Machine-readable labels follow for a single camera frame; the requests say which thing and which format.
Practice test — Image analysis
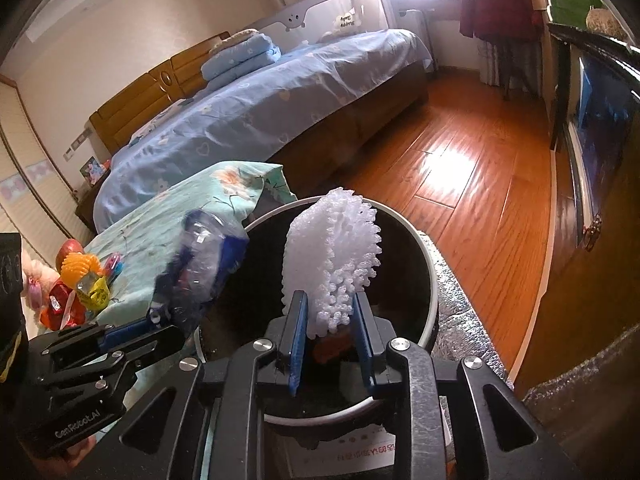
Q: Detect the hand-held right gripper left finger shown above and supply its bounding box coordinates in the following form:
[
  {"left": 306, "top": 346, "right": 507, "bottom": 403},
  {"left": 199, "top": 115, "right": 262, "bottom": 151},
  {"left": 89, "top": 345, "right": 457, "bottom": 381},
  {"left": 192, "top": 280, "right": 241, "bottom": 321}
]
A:
[{"left": 97, "top": 290, "right": 311, "bottom": 480}]

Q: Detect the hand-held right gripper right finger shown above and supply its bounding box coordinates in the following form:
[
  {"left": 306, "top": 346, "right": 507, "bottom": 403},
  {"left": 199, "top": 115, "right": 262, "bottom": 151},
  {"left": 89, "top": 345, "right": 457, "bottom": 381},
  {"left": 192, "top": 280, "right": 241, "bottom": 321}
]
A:
[{"left": 351, "top": 291, "right": 587, "bottom": 480}]

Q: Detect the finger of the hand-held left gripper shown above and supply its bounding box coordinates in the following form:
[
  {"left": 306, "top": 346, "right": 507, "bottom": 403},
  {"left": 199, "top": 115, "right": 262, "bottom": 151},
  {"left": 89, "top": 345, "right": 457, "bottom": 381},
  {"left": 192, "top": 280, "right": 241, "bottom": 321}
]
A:
[
  {"left": 45, "top": 326, "right": 187, "bottom": 401},
  {"left": 29, "top": 310, "right": 168, "bottom": 363}
]

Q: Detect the black bin with white rim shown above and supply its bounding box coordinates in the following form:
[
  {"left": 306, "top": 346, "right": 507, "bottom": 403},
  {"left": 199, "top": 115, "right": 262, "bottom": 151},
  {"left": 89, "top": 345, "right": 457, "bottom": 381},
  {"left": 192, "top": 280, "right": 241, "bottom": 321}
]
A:
[{"left": 192, "top": 195, "right": 441, "bottom": 427}]

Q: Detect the crushed clear plastic bottle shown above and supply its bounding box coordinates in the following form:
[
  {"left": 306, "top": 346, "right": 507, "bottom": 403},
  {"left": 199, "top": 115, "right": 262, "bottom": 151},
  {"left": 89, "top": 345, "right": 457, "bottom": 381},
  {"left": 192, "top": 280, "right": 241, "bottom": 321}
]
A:
[{"left": 152, "top": 207, "right": 250, "bottom": 337}]

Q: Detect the white foam fruit net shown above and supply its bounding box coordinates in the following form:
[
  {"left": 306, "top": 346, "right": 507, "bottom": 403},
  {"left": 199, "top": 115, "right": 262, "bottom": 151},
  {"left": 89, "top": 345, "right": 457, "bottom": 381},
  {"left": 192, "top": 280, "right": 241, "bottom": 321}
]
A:
[{"left": 280, "top": 187, "right": 378, "bottom": 342}]

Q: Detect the orange crumpled wrapper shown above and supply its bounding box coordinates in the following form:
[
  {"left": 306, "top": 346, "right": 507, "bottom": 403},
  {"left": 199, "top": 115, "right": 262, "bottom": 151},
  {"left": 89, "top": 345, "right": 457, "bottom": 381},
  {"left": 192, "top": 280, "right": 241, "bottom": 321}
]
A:
[{"left": 312, "top": 330, "right": 357, "bottom": 364}]

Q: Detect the yellow foil wrapper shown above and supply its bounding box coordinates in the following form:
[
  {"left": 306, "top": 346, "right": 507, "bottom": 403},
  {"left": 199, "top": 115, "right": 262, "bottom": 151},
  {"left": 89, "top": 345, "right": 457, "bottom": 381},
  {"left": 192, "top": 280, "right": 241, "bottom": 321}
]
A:
[{"left": 75, "top": 272, "right": 111, "bottom": 311}]

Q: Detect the red snack wrapper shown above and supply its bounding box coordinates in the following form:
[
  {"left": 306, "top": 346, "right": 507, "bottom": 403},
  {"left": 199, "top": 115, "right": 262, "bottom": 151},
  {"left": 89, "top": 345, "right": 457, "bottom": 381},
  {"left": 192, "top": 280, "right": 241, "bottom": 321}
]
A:
[{"left": 40, "top": 280, "right": 84, "bottom": 331}]

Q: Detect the orange foam fruit net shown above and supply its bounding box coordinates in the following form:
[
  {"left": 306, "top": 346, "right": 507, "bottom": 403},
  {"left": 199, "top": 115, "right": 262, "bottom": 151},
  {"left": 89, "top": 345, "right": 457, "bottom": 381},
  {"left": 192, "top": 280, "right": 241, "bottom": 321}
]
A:
[{"left": 60, "top": 252, "right": 104, "bottom": 289}]

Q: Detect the red yellow apple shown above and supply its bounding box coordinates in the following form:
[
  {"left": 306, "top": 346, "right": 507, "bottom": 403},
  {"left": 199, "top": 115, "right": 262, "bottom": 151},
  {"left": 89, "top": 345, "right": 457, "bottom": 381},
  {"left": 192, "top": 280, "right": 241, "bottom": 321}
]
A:
[{"left": 55, "top": 239, "right": 86, "bottom": 266}]

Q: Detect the silver foil mat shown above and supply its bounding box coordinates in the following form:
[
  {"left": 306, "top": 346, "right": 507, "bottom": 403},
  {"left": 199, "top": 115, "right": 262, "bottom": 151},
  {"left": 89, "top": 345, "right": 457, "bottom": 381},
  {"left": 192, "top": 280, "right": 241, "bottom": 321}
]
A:
[{"left": 415, "top": 230, "right": 517, "bottom": 387}]

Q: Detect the beige teddy bear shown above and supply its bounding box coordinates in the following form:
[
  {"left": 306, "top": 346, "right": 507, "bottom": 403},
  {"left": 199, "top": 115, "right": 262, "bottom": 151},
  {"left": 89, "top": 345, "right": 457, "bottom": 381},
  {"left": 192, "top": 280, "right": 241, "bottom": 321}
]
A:
[{"left": 20, "top": 255, "right": 57, "bottom": 317}]

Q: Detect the printed white paper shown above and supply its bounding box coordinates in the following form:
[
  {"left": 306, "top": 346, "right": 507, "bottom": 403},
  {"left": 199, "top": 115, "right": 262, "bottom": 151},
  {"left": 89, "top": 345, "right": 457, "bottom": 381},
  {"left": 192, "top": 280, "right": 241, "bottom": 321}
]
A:
[{"left": 287, "top": 430, "right": 402, "bottom": 480}]

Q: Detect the dark wooden nightstand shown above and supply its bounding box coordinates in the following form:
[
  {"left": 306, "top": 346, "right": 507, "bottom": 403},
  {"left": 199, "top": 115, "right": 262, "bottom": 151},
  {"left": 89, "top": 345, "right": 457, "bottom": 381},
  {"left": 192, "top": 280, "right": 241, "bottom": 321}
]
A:
[{"left": 75, "top": 170, "right": 114, "bottom": 234}]

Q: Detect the floral teal tablecloth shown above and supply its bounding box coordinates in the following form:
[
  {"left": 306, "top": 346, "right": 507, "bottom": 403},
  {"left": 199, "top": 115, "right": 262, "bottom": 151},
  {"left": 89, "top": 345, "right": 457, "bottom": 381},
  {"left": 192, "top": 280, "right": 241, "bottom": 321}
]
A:
[{"left": 82, "top": 160, "right": 299, "bottom": 323}]

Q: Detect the white sliding wardrobe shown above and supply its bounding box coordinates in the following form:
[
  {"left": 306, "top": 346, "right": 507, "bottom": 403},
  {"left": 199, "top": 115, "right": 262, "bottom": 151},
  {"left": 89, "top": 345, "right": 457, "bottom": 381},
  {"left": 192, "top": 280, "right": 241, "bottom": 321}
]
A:
[{"left": 0, "top": 75, "right": 96, "bottom": 261}]

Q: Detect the wooden headboard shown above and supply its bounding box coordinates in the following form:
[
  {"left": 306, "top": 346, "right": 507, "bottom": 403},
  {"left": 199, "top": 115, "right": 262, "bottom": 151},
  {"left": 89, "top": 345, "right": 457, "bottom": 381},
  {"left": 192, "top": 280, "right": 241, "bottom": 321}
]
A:
[{"left": 89, "top": 32, "right": 232, "bottom": 159}]

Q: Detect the bed with blue sheet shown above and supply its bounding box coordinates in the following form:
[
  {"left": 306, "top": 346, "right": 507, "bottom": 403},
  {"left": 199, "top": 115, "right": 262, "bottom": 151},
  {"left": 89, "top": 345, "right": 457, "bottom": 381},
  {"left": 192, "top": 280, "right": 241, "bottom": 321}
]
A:
[{"left": 92, "top": 27, "right": 436, "bottom": 234}]

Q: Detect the folded blue quilt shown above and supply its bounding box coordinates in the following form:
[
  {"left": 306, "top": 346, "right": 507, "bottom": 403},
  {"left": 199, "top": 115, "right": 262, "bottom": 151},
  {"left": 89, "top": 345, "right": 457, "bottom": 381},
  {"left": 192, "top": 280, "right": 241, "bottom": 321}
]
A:
[{"left": 201, "top": 32, "right": 282, "bottom": 81}]

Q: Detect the beige pillow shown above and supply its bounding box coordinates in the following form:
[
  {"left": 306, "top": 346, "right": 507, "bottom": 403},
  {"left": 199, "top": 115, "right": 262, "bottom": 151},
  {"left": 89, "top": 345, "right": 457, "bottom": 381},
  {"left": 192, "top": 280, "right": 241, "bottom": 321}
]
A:
[{"left": 210, "top": 30, "right": 262, "bottom": 54}]

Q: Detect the clothes rack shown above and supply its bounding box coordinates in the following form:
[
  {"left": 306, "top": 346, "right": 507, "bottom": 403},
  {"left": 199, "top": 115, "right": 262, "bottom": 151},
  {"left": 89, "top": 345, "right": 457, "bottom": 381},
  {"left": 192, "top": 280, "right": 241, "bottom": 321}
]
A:
[{"left": 477, "top": 35, "right": 544, "bottom": 102}]

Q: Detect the television on wooden cabinet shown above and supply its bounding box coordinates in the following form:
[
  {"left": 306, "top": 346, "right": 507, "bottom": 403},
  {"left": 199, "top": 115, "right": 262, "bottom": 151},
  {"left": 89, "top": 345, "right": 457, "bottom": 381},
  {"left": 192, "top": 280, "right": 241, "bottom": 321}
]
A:
[{"left": 547, "top": 22, "right": 640, "bottom": 252}]

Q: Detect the dark red coat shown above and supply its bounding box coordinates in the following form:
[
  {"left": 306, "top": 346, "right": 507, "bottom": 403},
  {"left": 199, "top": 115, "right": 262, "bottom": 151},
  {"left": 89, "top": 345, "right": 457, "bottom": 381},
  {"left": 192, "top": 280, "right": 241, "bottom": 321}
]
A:
[{"left": 459, "top": 0, "right": 534, "bottom": 41}]

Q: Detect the photo frame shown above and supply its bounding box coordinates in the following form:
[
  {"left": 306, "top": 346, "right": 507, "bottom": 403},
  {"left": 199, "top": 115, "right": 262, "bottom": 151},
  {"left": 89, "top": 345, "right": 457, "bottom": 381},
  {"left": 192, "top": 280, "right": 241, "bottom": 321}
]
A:
[{"left": 80, "top": 156, "right": 104, "bottom": 186}]

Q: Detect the wall switch panel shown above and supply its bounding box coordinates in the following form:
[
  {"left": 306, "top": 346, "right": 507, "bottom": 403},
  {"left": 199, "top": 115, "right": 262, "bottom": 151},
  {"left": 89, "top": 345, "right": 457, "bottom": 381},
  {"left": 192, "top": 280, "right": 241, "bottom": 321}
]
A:
[{"left": 64, "top": 129, "right": 94, "bottom": 161}]

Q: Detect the grey bed guard rail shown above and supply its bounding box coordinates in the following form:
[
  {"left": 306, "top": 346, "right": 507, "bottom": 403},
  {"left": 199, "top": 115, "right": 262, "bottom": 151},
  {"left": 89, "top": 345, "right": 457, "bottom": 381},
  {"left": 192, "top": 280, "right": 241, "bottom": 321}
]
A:
[{"left": 240, "top": 0, "right": 392, "bottom": 37}]

